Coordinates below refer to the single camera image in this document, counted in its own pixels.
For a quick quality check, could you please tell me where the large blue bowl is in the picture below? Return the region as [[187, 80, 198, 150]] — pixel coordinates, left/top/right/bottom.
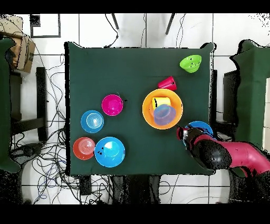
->
[[94, 136, 126, 168], [185, 120, 214, 138]]

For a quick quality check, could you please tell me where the small blue bowl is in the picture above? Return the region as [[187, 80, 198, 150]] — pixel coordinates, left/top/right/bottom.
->
[[153, 104, 177, 126], [80, 109, 104, 134]]

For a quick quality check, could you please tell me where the yellow cup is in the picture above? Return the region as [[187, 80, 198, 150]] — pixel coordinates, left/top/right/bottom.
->
[[151, 96, 171, 110]]

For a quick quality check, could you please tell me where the large yellow bowl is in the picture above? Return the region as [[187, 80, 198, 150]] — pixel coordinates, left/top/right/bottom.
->
[[142, 88, 184, 130]]

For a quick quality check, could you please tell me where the red cup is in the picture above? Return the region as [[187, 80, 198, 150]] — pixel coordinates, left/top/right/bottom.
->
[[157, 76, 177, 91]]

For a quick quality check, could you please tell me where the green bowl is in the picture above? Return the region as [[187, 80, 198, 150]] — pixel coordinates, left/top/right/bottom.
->
[[179, 54, 203, 74]]

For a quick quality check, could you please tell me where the pink bowl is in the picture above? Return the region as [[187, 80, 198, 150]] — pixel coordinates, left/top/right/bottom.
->
[[101, 94, 124, 117]]

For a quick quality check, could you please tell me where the black box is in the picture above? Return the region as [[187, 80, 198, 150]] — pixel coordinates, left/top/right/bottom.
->
[[223, 70, 240, 123]]

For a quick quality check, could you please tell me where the dark green tablecloth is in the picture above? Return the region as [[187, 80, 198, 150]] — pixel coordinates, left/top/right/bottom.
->
[[64, 41, 216, 176], [229, 39, 270, 178], [0, 38, 22, 174]]

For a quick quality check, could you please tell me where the orange bowl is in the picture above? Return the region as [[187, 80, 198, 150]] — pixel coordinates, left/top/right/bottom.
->
[[72, 136, 96, 161]]

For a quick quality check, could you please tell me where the black tripod leg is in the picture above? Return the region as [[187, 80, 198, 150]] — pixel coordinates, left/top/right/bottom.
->
[[111, 13, 120, 30], [165, 13, 176, 35]]

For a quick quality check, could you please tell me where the black power strip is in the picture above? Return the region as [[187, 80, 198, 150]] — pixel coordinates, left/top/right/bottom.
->
[[79, 176, 92, 196]]

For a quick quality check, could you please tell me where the black stand base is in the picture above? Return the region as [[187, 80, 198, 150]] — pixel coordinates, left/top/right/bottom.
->
[[10, 142, 44, 165]]

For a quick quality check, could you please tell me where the cardboard box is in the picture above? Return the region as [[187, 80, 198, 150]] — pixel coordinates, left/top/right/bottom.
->
[[0, 14, 36, 73]]

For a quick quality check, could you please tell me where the tangle of cables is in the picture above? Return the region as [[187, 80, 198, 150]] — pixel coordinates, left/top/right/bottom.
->
[[10, 48, 119, 204]]

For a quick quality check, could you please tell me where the black table frame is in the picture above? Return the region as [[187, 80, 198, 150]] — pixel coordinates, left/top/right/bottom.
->
[[9, 67, 49, 142]]

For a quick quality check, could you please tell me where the black square frame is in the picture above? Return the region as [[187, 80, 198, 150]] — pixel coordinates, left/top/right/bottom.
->
[[30, 13, 62, 39]]

